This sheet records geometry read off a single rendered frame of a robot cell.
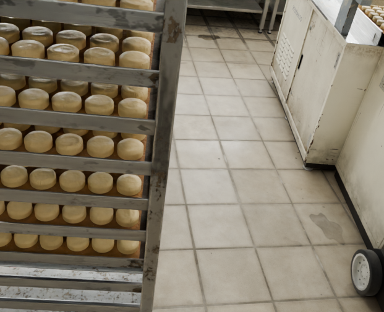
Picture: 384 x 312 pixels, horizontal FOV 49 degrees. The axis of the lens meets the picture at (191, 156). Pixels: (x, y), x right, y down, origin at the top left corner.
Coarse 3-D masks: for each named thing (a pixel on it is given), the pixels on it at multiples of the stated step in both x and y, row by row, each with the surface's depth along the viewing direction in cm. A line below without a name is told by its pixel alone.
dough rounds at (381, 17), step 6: (360, 6) 236; (366, 6) 232; (372, 6) 235; (378, 6) 241; (366, 12) 227; (372, 12) 224; (378, 12) 227; (372, 18) 222; (378, 18) 217; (378, 24) 213
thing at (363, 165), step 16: (368, 96) 219; (368, 112) 217; (352, 128) 233; (368, 128) 216; (352, 144) 231; (368, 144) 214; (352, 160) 230; (368, 160) 213; (336, 176) 255; (352, 176) 228; (368, 176) 212; (352, 192) 226; (368, 192) 210; (352, 208) 231; (368, 208) 209; (368, 224) 208; (368, 240) 212
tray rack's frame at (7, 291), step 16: (0, 272) 159; (16, 272) 159; (32, 272) 160; (48, 272) 161; (64, 272) 162; (80, 272) 163; (96, 272) 164; (112, 272) 165; (0, 288) 153; (16, 288) 154; (32, 288) 155; (48, 288) 156
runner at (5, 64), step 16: (0, 64) 63; (16, 64) 63; (32, 64) 63; (48, 64) 63; (64, 64) 63; (80, 64) 63; (96, 64) 64; (80, 80) 65; (96, 80) 65; (112, 80) 65; (128, 80) 65; (144, 80) 65
